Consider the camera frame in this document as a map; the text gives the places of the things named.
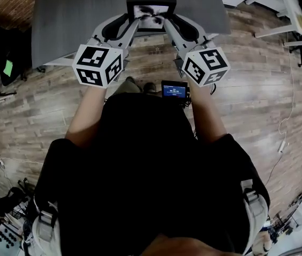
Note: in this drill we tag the person's right shoe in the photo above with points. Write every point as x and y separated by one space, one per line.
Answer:
149 87

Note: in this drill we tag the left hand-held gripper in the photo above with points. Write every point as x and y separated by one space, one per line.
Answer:
97 65

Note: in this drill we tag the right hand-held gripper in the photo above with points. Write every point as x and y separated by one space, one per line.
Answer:
206 65

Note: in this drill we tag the dark grey round table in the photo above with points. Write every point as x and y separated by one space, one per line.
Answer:
68 17

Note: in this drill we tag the white power strip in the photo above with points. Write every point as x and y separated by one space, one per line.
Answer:
282 146

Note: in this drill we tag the person's left forearm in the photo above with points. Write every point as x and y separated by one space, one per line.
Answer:
86 116

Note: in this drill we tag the person's black shirt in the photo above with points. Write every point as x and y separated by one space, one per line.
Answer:
148 169

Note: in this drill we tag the green sticky note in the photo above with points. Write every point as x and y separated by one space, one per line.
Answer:
7 68

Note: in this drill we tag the person's shoe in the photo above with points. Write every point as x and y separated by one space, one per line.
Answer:
130 80
149 87

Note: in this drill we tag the person's right forearm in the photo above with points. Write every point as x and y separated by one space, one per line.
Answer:
208 113

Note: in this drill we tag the person's olive trousers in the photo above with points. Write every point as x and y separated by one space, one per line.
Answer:
128 89

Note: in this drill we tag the small black screen device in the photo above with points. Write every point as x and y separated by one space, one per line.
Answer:
174 91

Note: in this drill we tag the person's left shoe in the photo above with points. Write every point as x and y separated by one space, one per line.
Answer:
130 80

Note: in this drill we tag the black framed picture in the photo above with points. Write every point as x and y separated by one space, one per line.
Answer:
150 15

